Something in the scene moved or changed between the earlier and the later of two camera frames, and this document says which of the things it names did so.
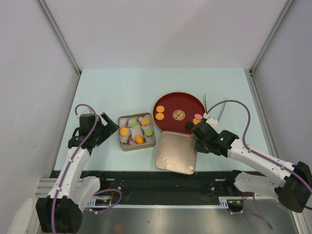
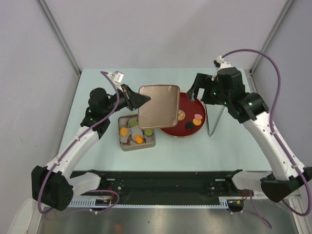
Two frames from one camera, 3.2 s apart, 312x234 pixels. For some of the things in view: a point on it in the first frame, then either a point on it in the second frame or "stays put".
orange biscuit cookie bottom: [124, 131] stays put
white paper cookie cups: [136, 130] stays put
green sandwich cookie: [134, 123] stays put
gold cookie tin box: [136, 131] stays put
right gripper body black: [202, 131] → [203, 86]
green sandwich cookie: [148, 132] stays put
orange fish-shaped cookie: [139, 139] stays put
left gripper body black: [103, 130] → [129, 99]
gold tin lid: [177, 152] → [163, 110]
